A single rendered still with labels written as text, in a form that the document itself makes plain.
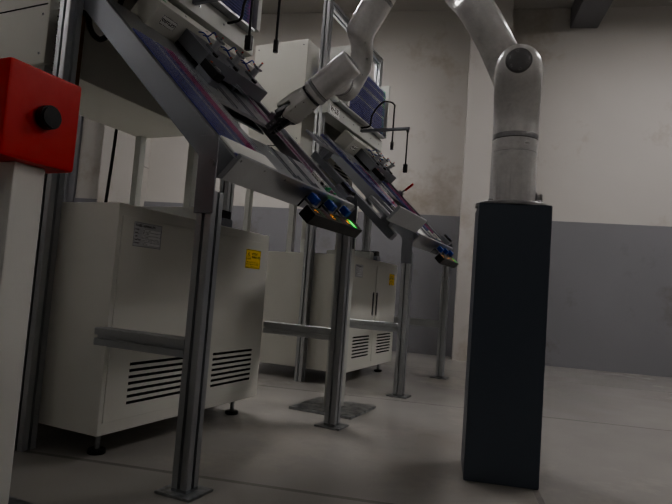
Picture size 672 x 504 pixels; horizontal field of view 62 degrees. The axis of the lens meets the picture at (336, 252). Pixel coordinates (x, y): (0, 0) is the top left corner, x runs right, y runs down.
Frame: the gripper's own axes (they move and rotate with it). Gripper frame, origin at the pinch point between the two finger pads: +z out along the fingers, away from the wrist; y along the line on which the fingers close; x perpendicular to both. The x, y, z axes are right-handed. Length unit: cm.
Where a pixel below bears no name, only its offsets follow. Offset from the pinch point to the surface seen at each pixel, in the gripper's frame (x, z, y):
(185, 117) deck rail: 14, 2, 49
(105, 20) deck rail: -25, 10, 49
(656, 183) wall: 40, -136, -327
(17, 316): 51, 29, 85
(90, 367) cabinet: 50, 55, 49
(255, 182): 31.4, 0.2, 35.7
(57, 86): 20, 4, 84
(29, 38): -40, 33, 49
